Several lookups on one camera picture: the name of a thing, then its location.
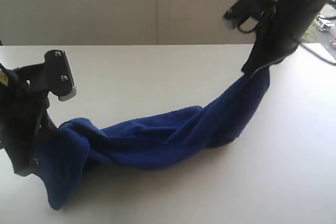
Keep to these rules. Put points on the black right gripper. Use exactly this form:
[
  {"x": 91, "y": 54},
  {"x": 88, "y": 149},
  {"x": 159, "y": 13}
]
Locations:
[{"x": 290, "y": 21}]

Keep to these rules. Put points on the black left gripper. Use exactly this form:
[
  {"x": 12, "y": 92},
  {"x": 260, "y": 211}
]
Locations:
[{"x": 24, "y": 117}]

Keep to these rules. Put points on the blue microfibre towel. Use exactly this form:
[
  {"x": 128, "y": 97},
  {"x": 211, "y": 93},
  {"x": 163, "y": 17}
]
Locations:
[{"x": 152, "y": 142}]

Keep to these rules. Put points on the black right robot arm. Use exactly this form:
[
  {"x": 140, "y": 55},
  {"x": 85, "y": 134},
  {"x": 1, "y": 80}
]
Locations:
[{"x": 279, "y": 34}]

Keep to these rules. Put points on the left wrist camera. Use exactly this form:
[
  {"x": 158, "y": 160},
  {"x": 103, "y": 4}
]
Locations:
[{"x": 58, "y": 75}]

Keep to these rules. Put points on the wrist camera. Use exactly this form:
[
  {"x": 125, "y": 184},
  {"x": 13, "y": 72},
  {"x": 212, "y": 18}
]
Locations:
[
  {"x": 58, "y": 75},
  {"x": 242, "y": 10}
]

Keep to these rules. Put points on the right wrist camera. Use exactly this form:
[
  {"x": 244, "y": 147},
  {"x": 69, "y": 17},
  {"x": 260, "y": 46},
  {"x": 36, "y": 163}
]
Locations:
[{"x": 242, "y": 10}]

